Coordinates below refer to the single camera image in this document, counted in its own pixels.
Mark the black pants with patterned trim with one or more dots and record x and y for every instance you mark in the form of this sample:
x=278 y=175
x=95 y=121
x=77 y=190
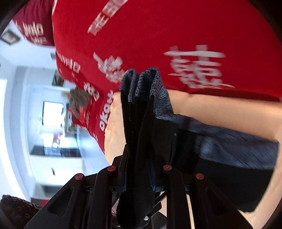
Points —
x=239 y=165

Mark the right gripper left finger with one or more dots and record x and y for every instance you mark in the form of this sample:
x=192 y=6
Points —
x=85 y=201

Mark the red sofa cover with characters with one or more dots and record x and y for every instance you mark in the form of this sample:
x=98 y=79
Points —
x=221 y=48

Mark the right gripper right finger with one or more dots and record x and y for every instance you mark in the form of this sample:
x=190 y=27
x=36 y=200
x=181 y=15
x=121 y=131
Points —
x=193 y=202

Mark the red embroidered pillow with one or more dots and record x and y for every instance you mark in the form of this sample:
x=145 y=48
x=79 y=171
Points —
x=34 y=21

